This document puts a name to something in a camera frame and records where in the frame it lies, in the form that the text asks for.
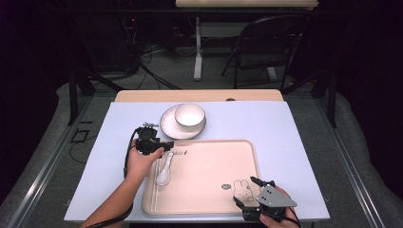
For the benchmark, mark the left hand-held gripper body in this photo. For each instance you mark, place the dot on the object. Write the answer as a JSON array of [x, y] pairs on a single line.
[[148, 139]]

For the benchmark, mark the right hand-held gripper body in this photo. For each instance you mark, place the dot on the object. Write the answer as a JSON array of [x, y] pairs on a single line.
[[271, 201]]

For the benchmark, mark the white ceramic spoon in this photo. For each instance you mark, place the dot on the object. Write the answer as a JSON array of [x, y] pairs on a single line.
[[163, 179]]

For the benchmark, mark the white bowl with dark rim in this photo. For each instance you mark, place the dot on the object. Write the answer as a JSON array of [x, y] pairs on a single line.
[[190, 115]]

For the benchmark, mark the pink tray with rabbit print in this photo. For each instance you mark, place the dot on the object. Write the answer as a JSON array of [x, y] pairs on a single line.
[[206, 177]]

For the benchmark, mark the white chopstick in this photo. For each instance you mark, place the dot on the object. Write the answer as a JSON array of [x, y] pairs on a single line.
[[153, 190], [156, 190]]

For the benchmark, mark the person's right hand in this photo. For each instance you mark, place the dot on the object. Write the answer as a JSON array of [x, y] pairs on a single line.
[[278, 223]]

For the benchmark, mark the person's left hand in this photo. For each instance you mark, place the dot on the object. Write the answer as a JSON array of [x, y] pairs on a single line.
[[141, 167]]

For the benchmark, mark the white plate with dark rim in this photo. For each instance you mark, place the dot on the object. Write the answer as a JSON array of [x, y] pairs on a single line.
[[171, 129]]

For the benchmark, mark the pale blue table mat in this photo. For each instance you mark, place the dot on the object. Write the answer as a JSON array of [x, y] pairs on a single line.
[[253, 126]]

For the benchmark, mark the black metal stand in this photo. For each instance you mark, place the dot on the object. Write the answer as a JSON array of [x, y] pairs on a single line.
[[331, 95], [74, 95]]

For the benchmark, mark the white desk leg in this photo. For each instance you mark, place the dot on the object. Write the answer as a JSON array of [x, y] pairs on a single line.
[[198, 57]]

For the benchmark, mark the black device with red light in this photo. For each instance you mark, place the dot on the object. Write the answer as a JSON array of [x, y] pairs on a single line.
[[131, 27]]

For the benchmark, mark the black folding chair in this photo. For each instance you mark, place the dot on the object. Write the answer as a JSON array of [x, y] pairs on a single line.
[[263, 44]]

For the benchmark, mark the aluminium floor rail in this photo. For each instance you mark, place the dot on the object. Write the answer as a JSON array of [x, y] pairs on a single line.
[[47, 164], [348, 164]]

